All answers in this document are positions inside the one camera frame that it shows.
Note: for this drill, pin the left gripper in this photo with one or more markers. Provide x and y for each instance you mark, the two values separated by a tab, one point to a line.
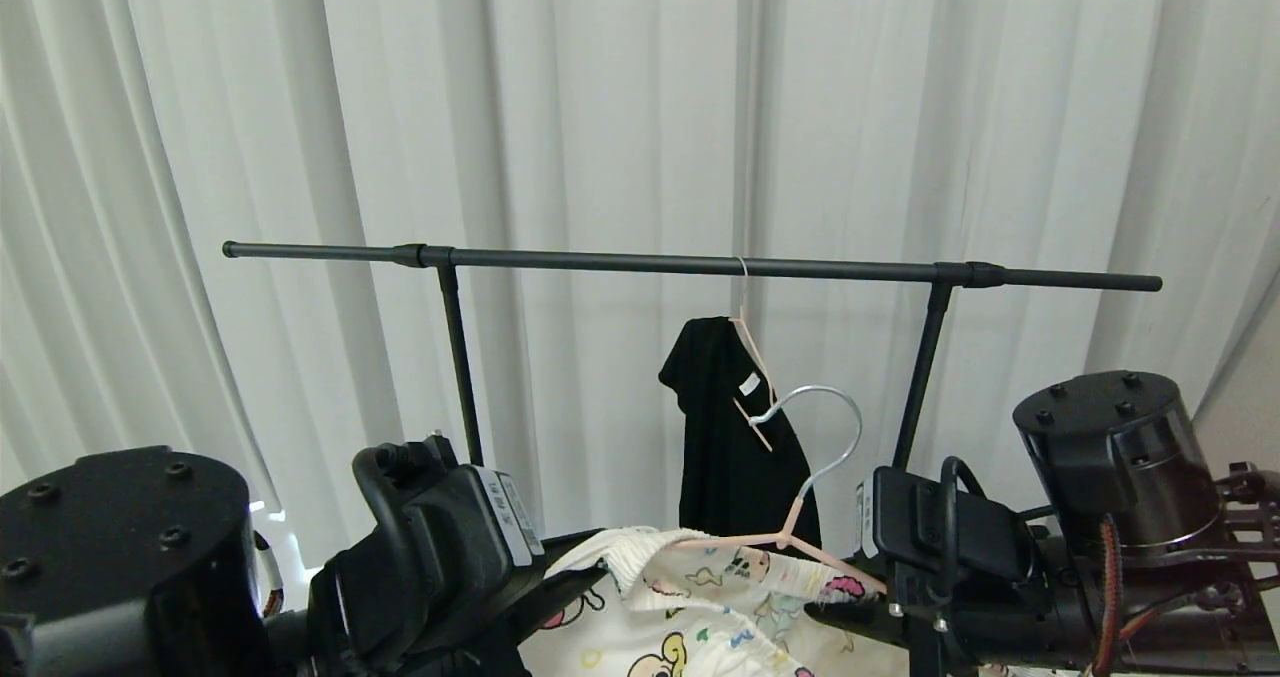
480	657

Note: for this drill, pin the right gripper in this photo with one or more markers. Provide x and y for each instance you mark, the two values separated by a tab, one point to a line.
1000	627

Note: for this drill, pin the cream printed garment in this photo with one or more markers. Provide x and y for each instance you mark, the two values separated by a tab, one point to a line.
700	607

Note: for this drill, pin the pink clothes hanger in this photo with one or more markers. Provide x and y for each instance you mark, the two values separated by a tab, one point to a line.
784	537
752	425

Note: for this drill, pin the black T-shirt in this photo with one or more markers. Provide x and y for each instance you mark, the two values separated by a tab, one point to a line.
730	477

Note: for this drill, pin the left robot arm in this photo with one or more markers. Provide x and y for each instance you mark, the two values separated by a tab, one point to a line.
120	567

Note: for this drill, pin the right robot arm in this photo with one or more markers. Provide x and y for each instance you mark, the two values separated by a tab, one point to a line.
1110	457

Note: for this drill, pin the black clothes rack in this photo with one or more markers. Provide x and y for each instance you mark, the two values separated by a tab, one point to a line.
600	260

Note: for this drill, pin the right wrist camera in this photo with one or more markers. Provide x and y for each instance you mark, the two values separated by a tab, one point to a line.
950	537

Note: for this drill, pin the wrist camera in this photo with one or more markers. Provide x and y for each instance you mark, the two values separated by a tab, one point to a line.
440	537
950	537

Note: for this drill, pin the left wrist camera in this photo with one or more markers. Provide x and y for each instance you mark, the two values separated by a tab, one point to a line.
440	537

